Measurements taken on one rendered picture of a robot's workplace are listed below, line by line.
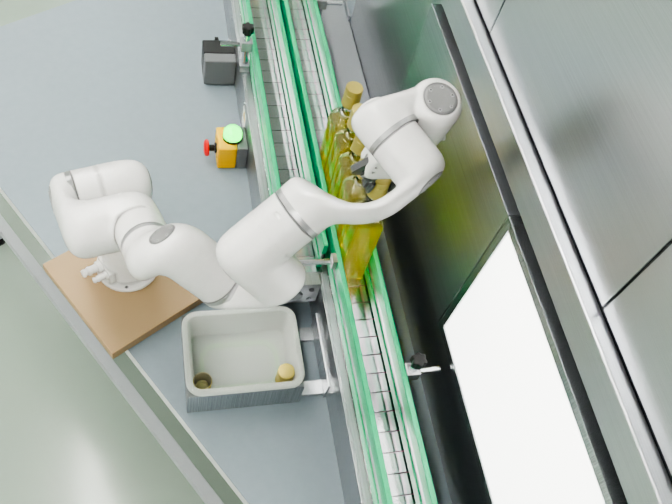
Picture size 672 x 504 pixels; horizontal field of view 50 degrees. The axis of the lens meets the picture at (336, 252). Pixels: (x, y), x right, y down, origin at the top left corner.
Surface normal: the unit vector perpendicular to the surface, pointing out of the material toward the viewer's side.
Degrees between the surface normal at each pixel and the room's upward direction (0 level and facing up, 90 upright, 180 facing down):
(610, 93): 90
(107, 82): 0
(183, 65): 0
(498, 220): 90
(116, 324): 1
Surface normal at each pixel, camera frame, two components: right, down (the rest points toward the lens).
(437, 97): 0.22, -0.30
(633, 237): -0.97, 0.04
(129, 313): 0.18, -0.55
